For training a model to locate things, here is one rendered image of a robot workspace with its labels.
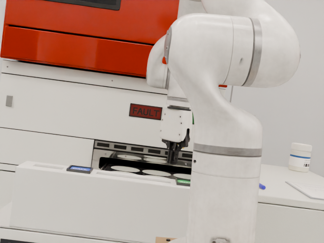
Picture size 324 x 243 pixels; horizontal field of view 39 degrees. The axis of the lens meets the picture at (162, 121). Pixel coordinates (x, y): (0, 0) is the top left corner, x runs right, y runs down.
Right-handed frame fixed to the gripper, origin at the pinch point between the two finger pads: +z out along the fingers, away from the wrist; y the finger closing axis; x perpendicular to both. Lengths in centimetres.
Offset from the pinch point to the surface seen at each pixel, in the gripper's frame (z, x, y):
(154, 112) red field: -12.4, 11.7, -23.7
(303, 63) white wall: -55, 185, -68
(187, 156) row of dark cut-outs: 2.5, 22.6, -14.7
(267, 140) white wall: 1, 173, -80
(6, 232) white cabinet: 17, -53, 2
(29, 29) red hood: -36, -27, -52
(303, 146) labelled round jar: -7.5, 44.4, 18.8
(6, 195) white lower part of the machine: 25, -25, -57
